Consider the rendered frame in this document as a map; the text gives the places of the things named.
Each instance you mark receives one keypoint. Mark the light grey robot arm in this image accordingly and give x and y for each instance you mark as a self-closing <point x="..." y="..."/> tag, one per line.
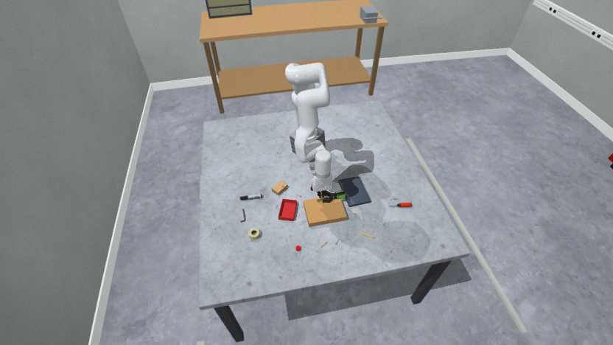
<point x="306" y="103"/>

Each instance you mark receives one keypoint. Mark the red rectangular tray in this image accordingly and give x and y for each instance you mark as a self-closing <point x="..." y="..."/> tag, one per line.
<point x="287" y="210"/>

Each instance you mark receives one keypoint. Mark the white marker pen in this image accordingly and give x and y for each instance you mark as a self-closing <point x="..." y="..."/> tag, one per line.
<point x="250" y="197"/>

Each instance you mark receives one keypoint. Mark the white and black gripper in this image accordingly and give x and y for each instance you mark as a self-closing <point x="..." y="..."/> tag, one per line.
<point x="322" y="185"/>

